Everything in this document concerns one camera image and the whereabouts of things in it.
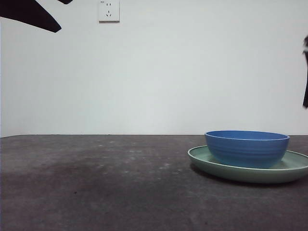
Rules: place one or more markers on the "pale green plate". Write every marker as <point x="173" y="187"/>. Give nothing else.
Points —
<point x="240" y="176"/>

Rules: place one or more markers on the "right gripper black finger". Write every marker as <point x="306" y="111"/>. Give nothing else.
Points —
<point x="306" y="84"/>

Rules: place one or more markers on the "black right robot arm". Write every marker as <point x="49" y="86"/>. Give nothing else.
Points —
<point x="306" y="44"/>

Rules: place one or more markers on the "blue ribbed bowl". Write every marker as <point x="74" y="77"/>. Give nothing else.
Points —
<point x="245" y="151"/>

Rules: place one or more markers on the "white wall socket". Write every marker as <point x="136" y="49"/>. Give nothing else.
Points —
<point x="109" y="12"/>

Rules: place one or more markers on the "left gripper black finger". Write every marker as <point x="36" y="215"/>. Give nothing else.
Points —
<point x="65" y="1"/>
<point x="26" y="13"/>

